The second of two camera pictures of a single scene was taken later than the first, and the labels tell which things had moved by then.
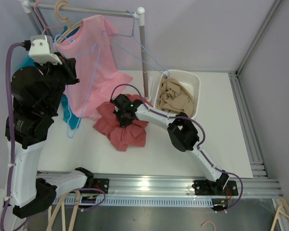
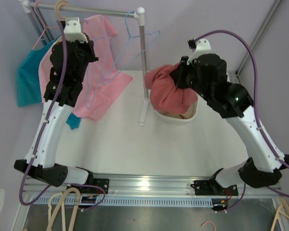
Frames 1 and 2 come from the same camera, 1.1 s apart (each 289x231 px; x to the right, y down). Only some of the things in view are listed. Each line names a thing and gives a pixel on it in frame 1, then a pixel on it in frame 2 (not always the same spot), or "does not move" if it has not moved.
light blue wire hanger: x=69 y=88 → x=109 y=34
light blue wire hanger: x=105 y=33 → x=104 y=80
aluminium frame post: x=257 y=38 does not move
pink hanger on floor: x=210 y=222 does not move
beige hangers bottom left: x=62 y=203 does not move
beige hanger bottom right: x=285 y=205 does not move
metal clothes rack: x=140 y=15 does not move
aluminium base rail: x=161 y=185 does not move
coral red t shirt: x=122 y=137 → x=165 y=95
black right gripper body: x=123 y=121 → x=187 y=75
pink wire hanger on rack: x=45 y=27 does not move
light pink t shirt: x=90 y=46 does not move
